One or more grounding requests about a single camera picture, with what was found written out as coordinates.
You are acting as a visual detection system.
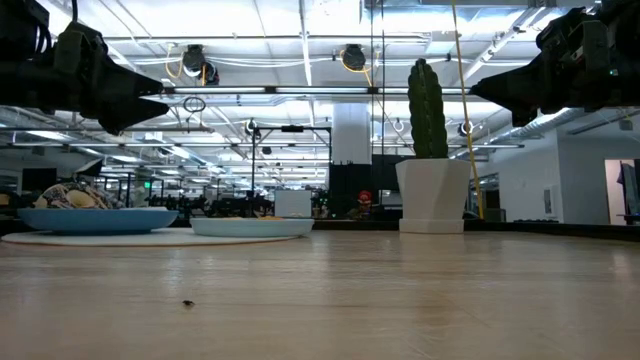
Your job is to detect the black camera stand frame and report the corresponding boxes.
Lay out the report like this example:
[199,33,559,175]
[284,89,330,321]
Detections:
[244,118,332,201]

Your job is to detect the green cactus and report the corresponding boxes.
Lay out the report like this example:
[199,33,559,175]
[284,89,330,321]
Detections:
[407,58,450,160]

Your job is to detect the black monitor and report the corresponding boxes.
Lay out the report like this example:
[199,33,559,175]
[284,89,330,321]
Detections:
[21,167,58,192]

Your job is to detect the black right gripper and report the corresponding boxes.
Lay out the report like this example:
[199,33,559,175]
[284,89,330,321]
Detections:
[469,5,640,129]

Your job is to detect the black tall cabinet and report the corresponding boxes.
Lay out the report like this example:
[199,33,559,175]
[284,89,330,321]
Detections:
[328,162,374,217]

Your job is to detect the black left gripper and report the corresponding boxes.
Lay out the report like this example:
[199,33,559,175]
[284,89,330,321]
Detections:
[0,20,171,137]

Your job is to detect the yellow hanging cable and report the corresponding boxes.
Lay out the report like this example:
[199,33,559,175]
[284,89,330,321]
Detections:
[450,0,485,220]

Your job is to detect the dark blue plate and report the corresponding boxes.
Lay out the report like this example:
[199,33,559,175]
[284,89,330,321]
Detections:
[17,207,180,236]

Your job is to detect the person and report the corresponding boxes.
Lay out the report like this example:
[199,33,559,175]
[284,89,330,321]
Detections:
[349,189,375,220]

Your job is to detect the silver ventilation duct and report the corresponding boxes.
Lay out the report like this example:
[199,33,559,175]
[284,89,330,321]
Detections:
[492,107,591,146]

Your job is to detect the light blue plate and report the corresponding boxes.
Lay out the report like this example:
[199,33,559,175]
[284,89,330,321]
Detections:
[189,216,315,239]

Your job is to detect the white faceted plant pot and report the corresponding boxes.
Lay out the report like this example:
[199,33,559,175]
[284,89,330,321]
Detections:
[394,158,473,235]

